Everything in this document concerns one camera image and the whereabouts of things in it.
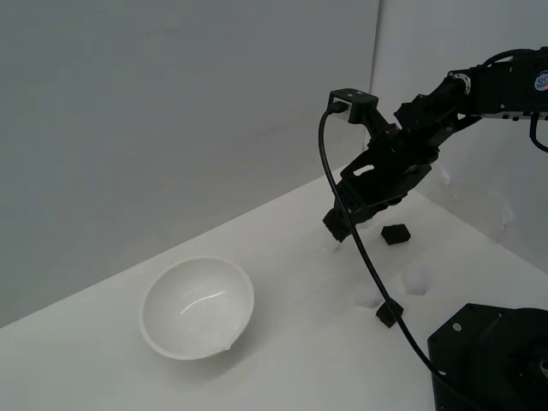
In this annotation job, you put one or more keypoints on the white bowl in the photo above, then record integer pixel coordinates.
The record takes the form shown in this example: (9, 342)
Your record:
(197, 306)

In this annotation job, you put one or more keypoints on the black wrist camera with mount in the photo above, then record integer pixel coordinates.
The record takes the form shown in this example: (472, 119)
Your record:
(359, 100)

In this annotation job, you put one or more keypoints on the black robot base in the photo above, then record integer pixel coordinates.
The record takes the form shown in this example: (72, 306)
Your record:
(492, 355)

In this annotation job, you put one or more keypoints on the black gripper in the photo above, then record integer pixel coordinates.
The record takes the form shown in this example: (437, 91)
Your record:
(385, 180)

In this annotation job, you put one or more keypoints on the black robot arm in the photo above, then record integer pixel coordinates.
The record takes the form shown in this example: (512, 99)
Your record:
(505, 85)

